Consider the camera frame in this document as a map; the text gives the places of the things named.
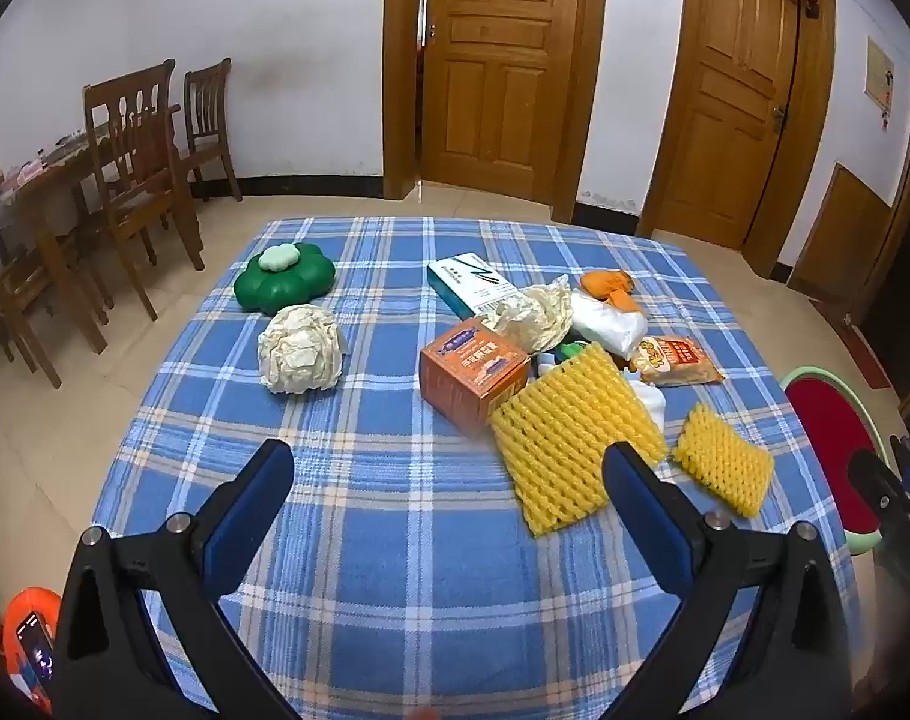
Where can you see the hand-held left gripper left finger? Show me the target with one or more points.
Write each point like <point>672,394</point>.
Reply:
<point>245,521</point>

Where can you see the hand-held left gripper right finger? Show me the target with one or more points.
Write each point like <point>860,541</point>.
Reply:
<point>650,529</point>

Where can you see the red bin with green rim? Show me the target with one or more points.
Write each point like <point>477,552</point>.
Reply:
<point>830,427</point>

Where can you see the small yellow foam net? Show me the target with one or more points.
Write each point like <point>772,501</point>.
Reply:
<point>725,461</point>

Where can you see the large yellow foam net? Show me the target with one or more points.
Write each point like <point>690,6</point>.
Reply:
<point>567,435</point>

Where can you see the orange snack packet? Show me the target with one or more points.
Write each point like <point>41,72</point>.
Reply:
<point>676,364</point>

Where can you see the white paper ball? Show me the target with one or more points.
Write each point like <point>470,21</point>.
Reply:
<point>301,349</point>

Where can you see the small green object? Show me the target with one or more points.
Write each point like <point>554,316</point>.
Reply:
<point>573,350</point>

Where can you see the white plastic bag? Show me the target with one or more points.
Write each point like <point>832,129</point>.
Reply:
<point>605,326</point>

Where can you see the orange cardboard box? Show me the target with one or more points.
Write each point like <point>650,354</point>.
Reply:
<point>462,382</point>

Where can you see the cream plastic bag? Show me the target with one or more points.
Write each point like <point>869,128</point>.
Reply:
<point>534,315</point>

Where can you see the orange mesh bag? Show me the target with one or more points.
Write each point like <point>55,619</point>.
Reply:
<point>609,286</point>

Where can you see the pale green flower-shaped piece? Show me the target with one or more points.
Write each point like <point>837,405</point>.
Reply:
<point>278,258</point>

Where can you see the white and teal box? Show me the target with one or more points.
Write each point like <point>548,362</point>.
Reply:
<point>466,281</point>

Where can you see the red door mat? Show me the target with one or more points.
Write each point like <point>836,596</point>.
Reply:
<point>856,345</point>

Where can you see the blue plaid blanket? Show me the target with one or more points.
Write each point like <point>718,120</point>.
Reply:
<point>395,465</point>

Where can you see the dark entrance door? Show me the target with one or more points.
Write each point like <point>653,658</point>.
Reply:
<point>909,300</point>

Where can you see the black smartphone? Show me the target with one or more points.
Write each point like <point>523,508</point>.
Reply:
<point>33,649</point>

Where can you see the low wooden cabinet door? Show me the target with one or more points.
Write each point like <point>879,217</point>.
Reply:
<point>841,232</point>

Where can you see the wooden chair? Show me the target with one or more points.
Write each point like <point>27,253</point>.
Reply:
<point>136,187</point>
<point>207,142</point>
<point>12,300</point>

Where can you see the wooden dining table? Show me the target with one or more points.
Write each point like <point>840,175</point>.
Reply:
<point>50,180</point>

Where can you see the closed wooden door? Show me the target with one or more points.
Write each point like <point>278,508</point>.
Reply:
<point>732,90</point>

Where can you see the ajar wooden door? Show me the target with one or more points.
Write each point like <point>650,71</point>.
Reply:
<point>500,67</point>

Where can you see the beige wall panel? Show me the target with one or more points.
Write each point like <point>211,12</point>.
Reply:
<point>879,75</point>

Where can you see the red wall device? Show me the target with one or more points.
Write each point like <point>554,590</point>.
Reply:
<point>808,1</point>

